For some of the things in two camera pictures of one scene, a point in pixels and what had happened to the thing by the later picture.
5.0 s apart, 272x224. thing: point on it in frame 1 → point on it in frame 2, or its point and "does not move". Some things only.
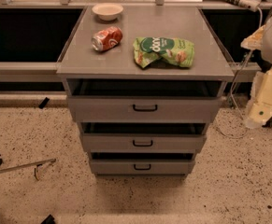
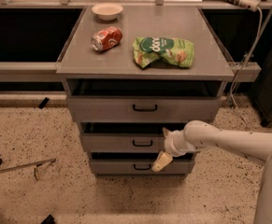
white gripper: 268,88 → 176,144
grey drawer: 142,137 does not move
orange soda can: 105,39 does not move
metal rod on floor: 22,166 does not move
